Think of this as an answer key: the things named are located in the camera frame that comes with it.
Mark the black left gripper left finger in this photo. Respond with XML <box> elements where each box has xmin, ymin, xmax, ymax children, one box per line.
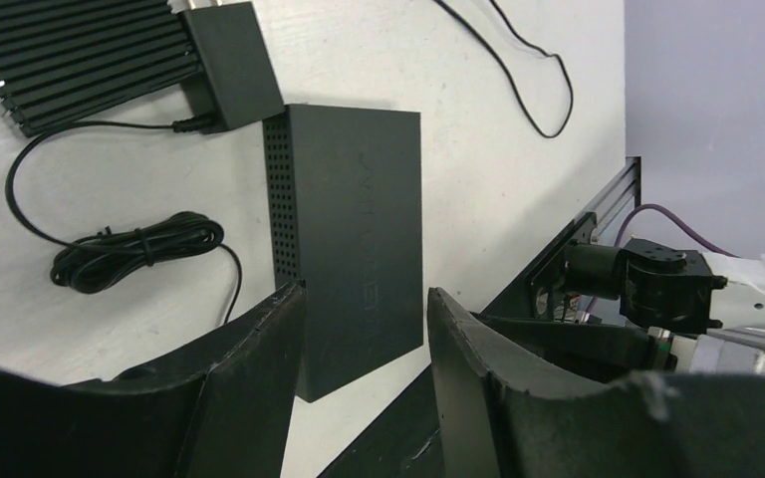
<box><xmin>0</xmin><ymin>282</ymin><xmax>306</xmax><ymax>477</ymax></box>

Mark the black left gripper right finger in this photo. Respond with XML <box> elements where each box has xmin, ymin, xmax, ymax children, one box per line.
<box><xmin>427</xmin><ymin>288</ymin><xmax>765</xmax><ymax>477</ymax></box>

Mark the large black network switch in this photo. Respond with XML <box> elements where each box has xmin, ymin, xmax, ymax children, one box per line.
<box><xmin>263</xmin><ymin>104</ymin><xmax>423</xmax><ymax>402</ymax></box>

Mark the thin black plug cable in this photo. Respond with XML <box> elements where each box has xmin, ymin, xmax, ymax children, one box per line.
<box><xmin>431</xmin><ymin>0</ymin><xmax>575</xmax><ymax>140</ymax></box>

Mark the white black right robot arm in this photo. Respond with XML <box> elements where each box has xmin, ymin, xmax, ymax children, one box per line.
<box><xmin>564</xmin><ymin>239</ymin><xmax>765</xmax><ymax>373</ymax></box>

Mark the black mounting base plate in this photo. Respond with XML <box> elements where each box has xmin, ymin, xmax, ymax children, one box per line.
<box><xmin>321</xmin><ymin>156</ymin><xmax>641</xmax><ymax>477</ymax></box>

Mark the black bundled adapter cable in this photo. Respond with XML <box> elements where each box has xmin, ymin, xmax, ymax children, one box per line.
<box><xmin>4</xmin><ymin>119</ymin><xmax>244</xmax><ymax>325</ymax></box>

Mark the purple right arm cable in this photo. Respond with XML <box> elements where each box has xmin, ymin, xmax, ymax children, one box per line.
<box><xmin>583</xmin><ymin>202</ymin><xmax>740</xmax><ymax>315</ymax></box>

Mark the small black wall adapter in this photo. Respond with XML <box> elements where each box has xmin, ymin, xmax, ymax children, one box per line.
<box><xmin>176</xmin><ymin>1</ymin><xmax>284</xmax><ymax>134</ymax></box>

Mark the small black labelled switch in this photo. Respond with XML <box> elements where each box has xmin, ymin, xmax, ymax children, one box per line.
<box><xmin>0</xmin><ymin>0</ymin><xmax>202</xmax><ymax>137</ymax></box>

